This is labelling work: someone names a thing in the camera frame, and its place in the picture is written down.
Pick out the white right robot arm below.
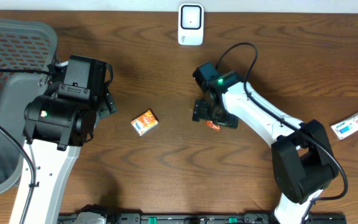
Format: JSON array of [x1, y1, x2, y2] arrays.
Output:
[[193, 62, 339, 223]]

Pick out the black right camera cable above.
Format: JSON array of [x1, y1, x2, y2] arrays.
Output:
[[214, 42, 349, 224]]

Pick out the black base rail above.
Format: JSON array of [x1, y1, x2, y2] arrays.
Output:
[[57, 205, 347, 224]]

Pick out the white barcode scanner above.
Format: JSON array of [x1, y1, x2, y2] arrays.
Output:
[[178, 3, 204, 46]]

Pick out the black left camera cable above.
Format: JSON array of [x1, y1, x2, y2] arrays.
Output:
[[0, 65, 55, 224]]

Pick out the grey plastic basket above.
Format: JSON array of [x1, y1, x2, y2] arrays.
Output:
[[0, 19, 58, 194]]

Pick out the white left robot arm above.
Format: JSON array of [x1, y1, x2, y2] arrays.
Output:
[[9, 55, 117, 223]]

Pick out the white Panadol box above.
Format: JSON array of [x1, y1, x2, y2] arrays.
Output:
[[331, 112, 358, 139]]

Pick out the red Top chocolate bar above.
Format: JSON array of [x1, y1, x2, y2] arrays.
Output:
[[206, 121, 221, 131]]

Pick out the orange small carton box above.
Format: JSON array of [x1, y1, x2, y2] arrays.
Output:
[[131, 110, 158, 136]]

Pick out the black camera cable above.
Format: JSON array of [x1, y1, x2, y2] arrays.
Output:
[[214, 42, 349, 224], [0, 65, 55, 224]]

